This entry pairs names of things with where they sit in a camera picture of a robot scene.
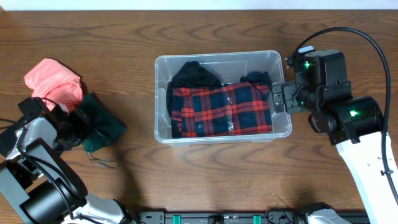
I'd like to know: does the large black garment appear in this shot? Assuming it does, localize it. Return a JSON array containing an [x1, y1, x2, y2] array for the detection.
[[165, 60, 223, 139]]

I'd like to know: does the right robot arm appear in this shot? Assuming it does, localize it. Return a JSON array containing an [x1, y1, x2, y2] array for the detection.
[[272, 47, 397, 223]]

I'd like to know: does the dark green garment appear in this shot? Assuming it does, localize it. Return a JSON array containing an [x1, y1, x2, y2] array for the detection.
[[78, 93, 127, 153]]

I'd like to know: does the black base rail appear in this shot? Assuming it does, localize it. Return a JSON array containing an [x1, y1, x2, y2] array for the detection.
[[138, 208, 370, 224]]

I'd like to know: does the pink shirt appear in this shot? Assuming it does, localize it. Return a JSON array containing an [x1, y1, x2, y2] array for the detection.
[[24, 58, 83, 111]]

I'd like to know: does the clear plastic storage container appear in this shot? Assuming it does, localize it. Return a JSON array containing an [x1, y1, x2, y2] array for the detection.
[[154, 50, 292, 147]]

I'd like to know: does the navy garment with tape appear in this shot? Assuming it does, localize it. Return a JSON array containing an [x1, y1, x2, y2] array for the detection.
[[240, 72, 272, 86]]

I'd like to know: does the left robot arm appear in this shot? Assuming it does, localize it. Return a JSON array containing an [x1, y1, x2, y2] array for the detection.
[[1, 97, 140, 223]]

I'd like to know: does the red plaid flannel shirt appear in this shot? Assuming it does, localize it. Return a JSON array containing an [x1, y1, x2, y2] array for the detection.
[[170, 82, 272, 138]]

